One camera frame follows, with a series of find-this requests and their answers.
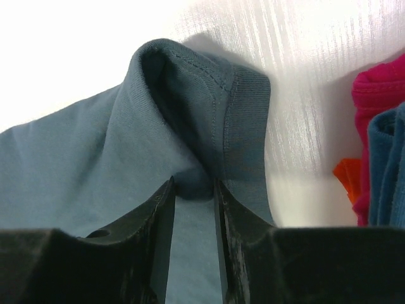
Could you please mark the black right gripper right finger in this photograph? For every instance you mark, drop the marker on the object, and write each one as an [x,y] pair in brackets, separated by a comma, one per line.
[260,263]

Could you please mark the grey-blue t shirt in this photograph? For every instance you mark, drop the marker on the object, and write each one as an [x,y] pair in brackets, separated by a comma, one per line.
[178,113]

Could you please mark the folded magenta t shirt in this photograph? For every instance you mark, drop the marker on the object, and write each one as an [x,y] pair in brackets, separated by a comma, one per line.
[374,91]

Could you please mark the folded orange t shirt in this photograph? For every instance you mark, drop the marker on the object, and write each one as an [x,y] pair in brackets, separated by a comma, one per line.
[348,172]

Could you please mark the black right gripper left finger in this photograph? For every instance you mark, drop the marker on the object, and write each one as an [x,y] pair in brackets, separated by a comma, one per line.
[126,261]

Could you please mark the folded teal t shirt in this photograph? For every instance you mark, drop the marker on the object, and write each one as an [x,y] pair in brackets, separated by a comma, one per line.
[386,145]

